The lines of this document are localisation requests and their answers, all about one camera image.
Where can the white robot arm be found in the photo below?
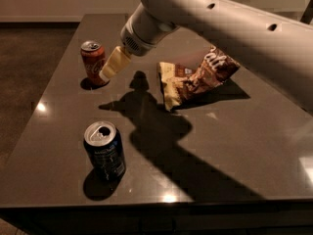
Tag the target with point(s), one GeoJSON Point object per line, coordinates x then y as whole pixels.
{"type": "Point", "coordinates": [277, 49]}

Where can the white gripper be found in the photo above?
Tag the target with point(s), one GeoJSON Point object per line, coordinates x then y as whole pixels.
{"type": "Point", "coordinates": [136, 42]}

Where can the dark blue pepsi can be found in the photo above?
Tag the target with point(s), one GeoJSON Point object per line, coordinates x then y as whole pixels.
{"type": "Point", "coordinates": [102, 142]}

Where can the brown chip bag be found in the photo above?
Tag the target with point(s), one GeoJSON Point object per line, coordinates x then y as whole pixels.
{"type": "Point", "coordinates": [180, 84]}

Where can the red coke can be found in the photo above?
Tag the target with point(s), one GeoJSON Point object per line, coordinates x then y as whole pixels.
{"type": "Point", "coordinates": [93, 56]}

